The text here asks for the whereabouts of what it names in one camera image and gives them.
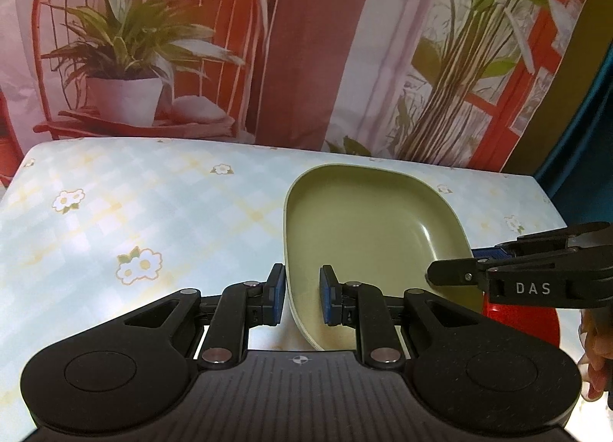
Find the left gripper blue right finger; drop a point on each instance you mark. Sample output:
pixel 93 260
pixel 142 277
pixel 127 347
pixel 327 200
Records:
pixel 372 315

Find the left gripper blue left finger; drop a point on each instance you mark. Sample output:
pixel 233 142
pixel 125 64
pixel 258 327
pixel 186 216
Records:
pixel 230 316

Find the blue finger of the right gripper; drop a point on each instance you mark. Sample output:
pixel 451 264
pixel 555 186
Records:
pixel 458 272
pixel 490 253

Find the red bowl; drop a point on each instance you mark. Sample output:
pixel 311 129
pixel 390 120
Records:
pixel 539 322

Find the green square plate back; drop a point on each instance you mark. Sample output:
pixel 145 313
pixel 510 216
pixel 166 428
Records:
pixel 373 226

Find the person right hand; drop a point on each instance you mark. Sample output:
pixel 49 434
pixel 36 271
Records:
pixel 596 363

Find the teal curtain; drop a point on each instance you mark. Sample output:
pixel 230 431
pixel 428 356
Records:
pixel 577 173

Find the floral checked tablecloth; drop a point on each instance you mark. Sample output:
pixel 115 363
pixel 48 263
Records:
pixel 94 228

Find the printed room backdrop cloth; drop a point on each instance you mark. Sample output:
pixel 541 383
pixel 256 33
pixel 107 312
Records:
pixel 443 82

